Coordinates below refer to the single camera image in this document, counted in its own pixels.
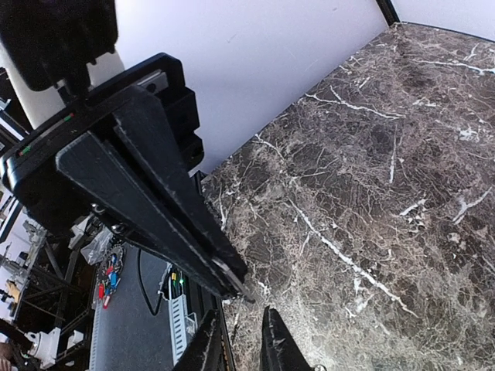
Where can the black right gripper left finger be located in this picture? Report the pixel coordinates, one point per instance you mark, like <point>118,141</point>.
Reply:
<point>204,351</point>

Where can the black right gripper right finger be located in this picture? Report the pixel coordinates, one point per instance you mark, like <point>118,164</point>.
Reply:
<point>279,352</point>

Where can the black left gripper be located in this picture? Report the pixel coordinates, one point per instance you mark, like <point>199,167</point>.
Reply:
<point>140,180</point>

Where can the left circuit board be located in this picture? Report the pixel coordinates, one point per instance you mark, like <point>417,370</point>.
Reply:
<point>172,283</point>

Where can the white slotted cable duct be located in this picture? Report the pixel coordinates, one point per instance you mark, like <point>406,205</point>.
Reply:
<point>139,330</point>

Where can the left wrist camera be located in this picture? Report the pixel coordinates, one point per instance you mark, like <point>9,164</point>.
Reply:
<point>56,51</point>

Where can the black left corner post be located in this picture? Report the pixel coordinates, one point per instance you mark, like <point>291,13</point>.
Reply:
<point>388,11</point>

